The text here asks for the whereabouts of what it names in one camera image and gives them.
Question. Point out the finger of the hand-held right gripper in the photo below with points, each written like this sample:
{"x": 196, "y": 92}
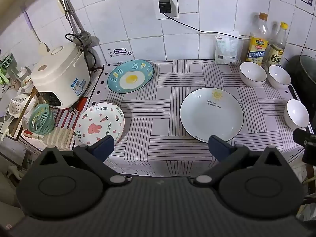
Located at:
{"x": 302, "y": 135}

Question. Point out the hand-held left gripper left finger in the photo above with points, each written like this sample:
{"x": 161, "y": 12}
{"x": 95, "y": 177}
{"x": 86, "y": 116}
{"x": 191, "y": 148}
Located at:
{"x": 105, "y": 148}

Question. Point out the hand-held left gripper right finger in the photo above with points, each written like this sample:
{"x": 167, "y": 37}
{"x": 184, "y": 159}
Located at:
{"x": 218, "y": 148}

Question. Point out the white bowl with dark rim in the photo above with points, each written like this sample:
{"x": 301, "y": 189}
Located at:
{"x": 297, "y": 113}
{"x": 279, "y": 76}
{"x": 253, "y": 72}

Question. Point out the pink rabbit print plate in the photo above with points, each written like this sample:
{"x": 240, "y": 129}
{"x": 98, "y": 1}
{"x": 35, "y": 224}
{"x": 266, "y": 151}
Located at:
{"x": 98, "y": 123}

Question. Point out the white sun print plate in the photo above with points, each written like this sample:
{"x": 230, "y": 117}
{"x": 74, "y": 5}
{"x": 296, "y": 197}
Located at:
{"x": 209, "y": 118}

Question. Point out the beige striped dish cloth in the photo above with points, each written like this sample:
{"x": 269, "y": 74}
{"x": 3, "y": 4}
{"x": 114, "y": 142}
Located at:
{"x": 60, "y": 138}

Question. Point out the red striped mat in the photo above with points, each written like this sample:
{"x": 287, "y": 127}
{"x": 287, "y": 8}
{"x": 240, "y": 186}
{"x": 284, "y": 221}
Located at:
{"x": 66, "y": 118}

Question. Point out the striped weave pattern tablecloth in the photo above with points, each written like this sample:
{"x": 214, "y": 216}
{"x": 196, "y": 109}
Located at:
{"x": 160, "y": 128}

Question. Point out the dark cooking pot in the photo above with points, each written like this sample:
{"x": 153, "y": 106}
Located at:
{"x": 306, "y": 74}

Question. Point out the green plastic basket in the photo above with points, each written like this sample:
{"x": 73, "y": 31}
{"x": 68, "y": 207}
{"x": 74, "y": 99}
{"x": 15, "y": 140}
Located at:
{"x": 40, "y": 119}

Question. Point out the blue fried egg plate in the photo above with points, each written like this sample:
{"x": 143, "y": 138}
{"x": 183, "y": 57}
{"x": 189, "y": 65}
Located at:
{"x": 130, "y": 76}

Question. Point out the cream electric rice cooker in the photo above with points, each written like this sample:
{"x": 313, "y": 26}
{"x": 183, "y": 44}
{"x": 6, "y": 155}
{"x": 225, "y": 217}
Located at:
{"x": 60, "y": 76}

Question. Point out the yellow cap vinegar bottle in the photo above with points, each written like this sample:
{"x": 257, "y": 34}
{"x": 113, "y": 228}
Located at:
{"x": 276, "y": 54}

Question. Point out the wooden stick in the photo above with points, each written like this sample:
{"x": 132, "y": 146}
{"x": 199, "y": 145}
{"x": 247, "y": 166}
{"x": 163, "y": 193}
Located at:
{"x": 23, "y": 113}

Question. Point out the white plastic strainer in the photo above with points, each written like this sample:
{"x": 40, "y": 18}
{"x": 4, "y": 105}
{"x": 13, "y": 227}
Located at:
{"x": 18, "y": 106}

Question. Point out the white seasoning bag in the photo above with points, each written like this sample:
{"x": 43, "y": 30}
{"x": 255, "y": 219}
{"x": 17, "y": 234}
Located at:
{"x": 226, "y": 49}

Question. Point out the yellow label cooking wine bottle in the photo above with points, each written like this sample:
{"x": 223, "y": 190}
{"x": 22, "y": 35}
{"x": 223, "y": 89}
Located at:
{"x": 257, "y": 47}

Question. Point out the white rice spoon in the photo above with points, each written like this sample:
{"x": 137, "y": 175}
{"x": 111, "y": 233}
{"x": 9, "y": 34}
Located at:
{"x": 42, "y": 45}

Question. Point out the green plastic holder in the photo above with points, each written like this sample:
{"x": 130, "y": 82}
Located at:
{"x": 6, "y": 66}

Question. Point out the metal hanging utensils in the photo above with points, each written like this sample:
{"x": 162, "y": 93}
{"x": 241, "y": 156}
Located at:
{"x": 74, "y": 22}

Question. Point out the black charger plug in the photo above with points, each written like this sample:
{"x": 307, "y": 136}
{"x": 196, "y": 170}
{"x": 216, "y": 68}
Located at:
{"x": 165, "y": 5}

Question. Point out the black and white wall sticker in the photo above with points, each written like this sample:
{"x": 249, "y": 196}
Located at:
{"x": 119, "y": 52}

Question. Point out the white wall socket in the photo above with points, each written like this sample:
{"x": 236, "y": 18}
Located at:
{"x": 176, "y": 7}

